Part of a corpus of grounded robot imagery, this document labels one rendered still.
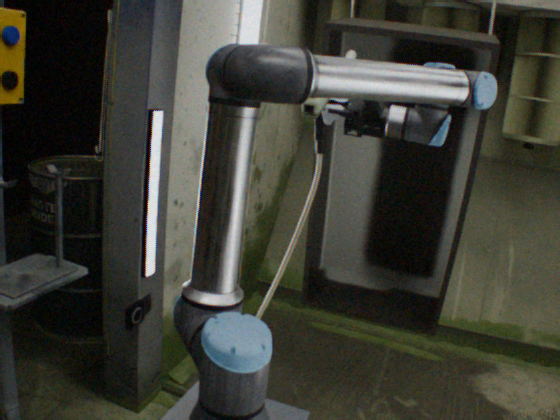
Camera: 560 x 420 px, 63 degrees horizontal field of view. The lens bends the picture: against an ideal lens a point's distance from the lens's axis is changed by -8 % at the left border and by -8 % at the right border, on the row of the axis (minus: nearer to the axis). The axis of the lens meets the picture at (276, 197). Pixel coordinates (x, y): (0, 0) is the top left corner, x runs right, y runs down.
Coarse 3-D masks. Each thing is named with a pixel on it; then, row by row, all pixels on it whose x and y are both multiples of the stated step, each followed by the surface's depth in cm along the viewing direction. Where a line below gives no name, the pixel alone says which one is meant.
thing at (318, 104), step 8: (352, 56) 162; (304, 104) 128; (312, 104) 127; (320, 104) 129; (304, 112) 129; (312, 112) 128; (320, 112) 131; (320, 120) 140; (320, 128) 142; (320, 136) 143; (320, 144) 145; (320, 152) 146
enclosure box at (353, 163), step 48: (336, 48) 190; (384, 48) 196; (432, 48) 189; (480, 48) 152; (336, 144) 220; (384, 144) 212; (480, 144) 164; (336, 192) 229; (384, 192) 221; (432, 192) 213; (336, 240) 239; (384, 240) 230; (432, 240) 221; (336, 288) 229; (384, 288) 231; (432, 288) 231
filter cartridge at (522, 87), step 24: (528, 24) 251; (552, 24) 242; (528, 48) 252; (552, 48) 244; (528, 72) 252; (552, 72) 246; (528, 96) 253; (552, 96) 249; (504, 120) 272; (528, 120) 255; (552, 120) 252; (528, 144) 268; (552, 144) 255
